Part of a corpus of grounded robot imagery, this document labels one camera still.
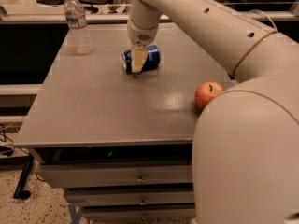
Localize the grey bottom drawer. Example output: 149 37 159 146
82 203 195 220

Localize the grey drawer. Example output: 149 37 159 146
64 183 194 207
82 203 195 220
37 161 192 188

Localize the red apple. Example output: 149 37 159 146
194 81 224 110

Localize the grey middle drawer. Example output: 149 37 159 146
64 183 194 207

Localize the clear plastic water bottle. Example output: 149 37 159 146
64 0 93 55

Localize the blue pepsi can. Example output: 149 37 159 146
122 45 160 74

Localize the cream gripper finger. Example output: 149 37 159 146
131 46 149 74

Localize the black floor stand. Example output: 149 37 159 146
13 154 34 200

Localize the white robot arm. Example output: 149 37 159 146
128 0 299 224

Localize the grey top drawer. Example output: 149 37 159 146
37 161 192 188

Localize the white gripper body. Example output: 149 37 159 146
127 20 158 46

